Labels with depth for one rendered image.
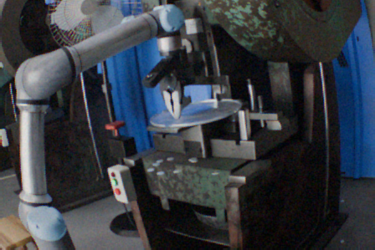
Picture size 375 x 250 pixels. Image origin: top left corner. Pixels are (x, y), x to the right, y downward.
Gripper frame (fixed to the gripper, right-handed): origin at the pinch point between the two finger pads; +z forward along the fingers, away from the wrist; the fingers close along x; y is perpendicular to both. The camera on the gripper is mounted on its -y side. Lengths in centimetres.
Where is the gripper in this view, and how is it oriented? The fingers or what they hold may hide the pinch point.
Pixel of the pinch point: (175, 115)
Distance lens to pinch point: 132.3
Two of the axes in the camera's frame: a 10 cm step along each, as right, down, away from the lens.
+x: -7.3, -0.3, 6.9
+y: 6.7, -2.4, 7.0
